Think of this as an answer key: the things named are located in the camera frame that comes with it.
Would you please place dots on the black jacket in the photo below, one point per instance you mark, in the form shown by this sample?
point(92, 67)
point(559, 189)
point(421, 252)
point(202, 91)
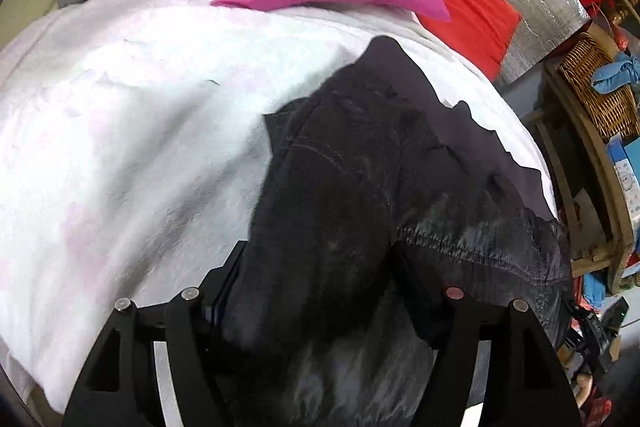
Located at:
point(350, 187)

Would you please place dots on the blue patterned box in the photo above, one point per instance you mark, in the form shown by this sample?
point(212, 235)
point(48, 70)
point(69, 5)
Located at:
point(622, 172)

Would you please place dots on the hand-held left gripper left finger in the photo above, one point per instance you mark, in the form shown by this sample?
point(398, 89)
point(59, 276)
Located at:
point(210, 302)

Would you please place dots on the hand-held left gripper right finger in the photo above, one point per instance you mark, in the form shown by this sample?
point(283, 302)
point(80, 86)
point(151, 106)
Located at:
point(465, 332)

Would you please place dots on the wicker basket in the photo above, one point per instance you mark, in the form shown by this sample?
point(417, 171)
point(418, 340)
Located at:
point(590, 102)

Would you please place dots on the white blanket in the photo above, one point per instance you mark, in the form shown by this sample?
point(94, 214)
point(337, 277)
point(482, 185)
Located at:
point(125, 132)

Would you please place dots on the light blue cloth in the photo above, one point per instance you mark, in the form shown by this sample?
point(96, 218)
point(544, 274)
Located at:
point(615, 74)

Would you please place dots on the wooden shelf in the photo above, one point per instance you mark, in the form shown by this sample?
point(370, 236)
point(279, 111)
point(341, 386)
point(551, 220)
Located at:
point(607, 227)

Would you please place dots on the red pillow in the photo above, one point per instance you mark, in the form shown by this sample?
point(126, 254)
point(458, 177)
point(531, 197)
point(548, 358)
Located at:
point(475, 12)

